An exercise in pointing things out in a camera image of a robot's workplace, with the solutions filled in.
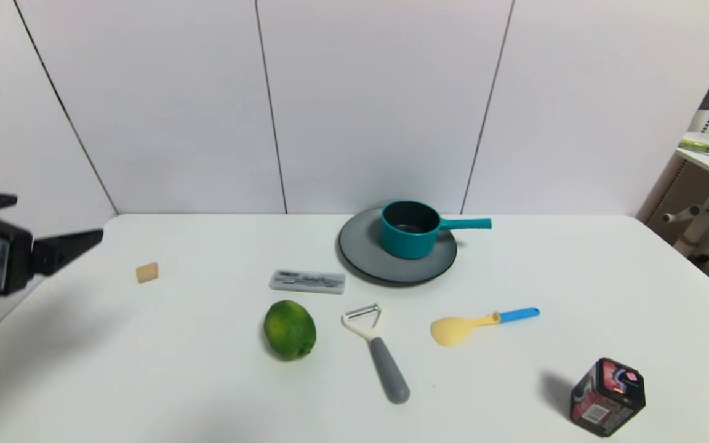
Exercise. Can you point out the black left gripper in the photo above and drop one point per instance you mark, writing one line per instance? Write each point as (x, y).
(5, 263)

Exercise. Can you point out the teal saucepan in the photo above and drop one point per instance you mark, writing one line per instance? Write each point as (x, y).
(410, 240)

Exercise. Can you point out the gray round plate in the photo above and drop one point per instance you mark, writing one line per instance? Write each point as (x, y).
(364, 258)

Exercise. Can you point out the tan small block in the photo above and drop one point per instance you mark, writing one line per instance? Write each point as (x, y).
(147, 272)

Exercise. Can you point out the green lime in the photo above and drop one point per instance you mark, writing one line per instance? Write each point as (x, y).
(290, 330)

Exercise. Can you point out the gray cutlery case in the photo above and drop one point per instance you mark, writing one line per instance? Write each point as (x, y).
(307, 282)

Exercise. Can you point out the black pink gum box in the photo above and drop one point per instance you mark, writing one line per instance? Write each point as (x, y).
(607, 397)

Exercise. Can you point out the green tool on shelf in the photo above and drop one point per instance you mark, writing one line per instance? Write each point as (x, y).
(696, 146)

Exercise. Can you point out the white side shelf unit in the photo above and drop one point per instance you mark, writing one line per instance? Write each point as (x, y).
(708, 209)

